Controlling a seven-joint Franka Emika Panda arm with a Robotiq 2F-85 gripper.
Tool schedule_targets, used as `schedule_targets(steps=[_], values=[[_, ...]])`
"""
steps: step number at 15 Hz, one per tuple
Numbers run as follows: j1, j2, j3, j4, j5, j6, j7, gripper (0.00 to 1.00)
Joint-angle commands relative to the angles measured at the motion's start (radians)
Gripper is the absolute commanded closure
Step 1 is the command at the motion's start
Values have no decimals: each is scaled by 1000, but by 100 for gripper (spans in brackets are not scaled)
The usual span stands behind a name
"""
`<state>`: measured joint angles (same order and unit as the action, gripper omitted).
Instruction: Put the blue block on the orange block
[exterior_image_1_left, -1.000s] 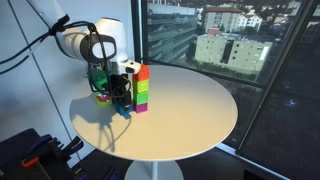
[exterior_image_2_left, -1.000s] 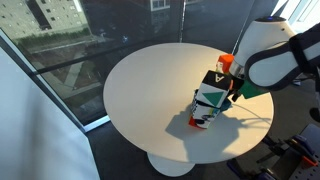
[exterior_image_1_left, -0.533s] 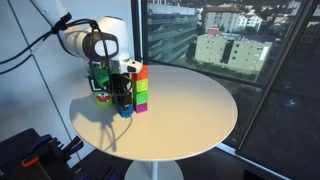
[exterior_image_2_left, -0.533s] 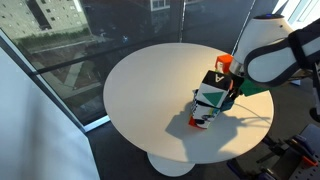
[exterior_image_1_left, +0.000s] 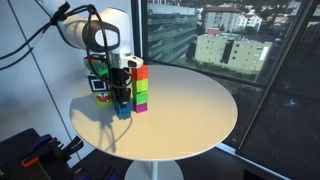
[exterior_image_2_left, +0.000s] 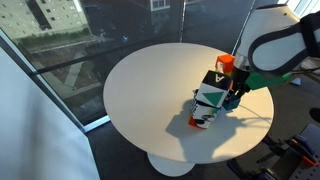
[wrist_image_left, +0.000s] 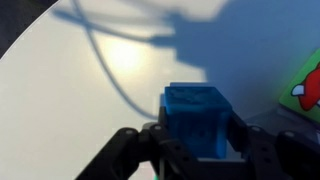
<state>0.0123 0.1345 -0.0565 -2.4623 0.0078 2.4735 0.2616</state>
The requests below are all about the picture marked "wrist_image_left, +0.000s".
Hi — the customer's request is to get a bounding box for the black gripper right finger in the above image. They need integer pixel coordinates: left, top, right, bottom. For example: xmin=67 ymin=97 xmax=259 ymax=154
xmin=226 ymin=111 xmax=320 ymax=180

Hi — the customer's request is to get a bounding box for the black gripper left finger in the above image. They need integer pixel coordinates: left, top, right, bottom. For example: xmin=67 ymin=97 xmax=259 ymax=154
xmin=74 ymin=103 xmax=179 ymax=180

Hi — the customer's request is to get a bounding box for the blue block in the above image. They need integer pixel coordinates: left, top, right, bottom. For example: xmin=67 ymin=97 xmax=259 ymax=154
xmin=162 ymin=82 xmax=234 ymax=160

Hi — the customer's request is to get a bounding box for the green cube red white print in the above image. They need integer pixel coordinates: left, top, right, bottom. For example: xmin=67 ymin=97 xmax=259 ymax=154
xmin=278 ymin=47 xmax=320 ymax=125

